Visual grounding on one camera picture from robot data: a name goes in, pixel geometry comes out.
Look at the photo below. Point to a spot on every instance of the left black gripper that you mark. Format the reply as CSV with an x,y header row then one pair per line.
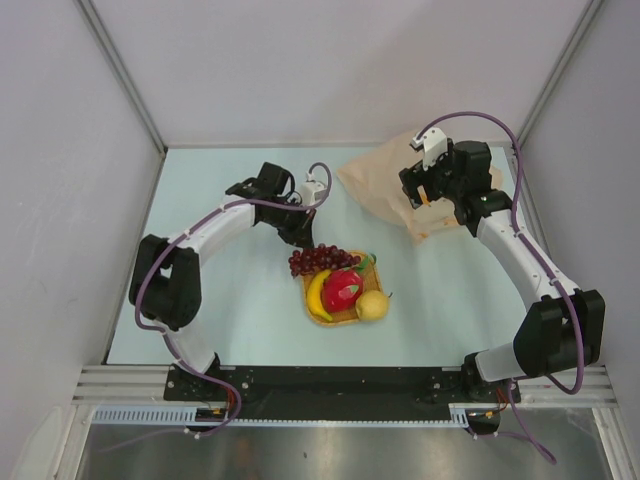
x,y
301,234

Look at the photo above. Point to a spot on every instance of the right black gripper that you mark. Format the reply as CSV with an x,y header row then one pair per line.
x,y
415,177

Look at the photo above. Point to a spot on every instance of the dark red fake grapes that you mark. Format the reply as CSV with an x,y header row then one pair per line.
x,y
313,260

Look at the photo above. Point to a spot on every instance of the translucent orange plastic bag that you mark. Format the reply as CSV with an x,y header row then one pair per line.
x,y
372,180

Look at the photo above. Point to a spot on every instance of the yellow fake banana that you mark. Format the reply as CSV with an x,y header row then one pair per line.
x,y
314,297

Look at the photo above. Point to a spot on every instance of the red fake fruit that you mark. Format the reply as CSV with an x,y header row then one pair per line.
x,y
344,286

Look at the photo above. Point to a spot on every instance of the yellow fake lemon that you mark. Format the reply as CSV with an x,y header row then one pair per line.
x,y
372,305

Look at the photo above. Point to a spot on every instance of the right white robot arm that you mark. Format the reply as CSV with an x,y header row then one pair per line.
x,y
563,325

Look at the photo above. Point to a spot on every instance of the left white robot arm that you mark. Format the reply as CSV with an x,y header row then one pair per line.
x,y
166,287

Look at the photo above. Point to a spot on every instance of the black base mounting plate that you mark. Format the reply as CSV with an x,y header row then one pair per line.
x,y
340,394

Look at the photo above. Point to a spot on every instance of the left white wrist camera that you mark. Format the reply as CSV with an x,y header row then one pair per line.
x,y
313,191

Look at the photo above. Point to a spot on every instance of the white slotted cable duct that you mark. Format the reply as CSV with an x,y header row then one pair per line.
x,y
197,417

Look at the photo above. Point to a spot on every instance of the right aluminium corner post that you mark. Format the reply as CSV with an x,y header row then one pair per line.
x,y
571,47

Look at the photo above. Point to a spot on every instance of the aluminium corner post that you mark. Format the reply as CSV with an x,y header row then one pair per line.
x,y
571,47
99,30

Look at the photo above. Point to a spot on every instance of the left aluminium corner post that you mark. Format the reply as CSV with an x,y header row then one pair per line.
x,y
99,30

